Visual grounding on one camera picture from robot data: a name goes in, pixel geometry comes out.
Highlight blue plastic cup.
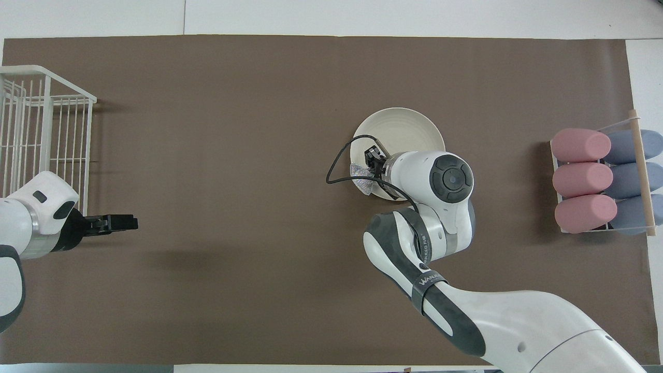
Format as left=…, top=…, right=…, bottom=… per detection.
left=609, top=194, right=663, bottom=236
left=603, top=130, right=663, bottom=165
left=603, top=162, right=663, bottom=200

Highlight cream round plate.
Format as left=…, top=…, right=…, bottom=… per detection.
left=350, top=107, right=446, bottom=202

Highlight white cup rack wooden handle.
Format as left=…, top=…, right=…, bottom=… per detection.
left=550, top=109, right=663, bottom=238

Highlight silver mesh sponge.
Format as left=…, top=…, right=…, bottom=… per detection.
left=350, top=162, right=379, bottom=197

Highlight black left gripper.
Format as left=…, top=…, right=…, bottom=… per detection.
left=52, top=207, right=139, bottom=252

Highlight white wire dish rack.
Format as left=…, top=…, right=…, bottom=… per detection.
left=0, top=65, right=97, bottom=216

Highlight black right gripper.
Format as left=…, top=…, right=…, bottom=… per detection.
left=365, top=146, right=398, bottom=181

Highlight brown table mat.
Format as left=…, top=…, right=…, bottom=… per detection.
left=0, top=35, right=661, bottom=366

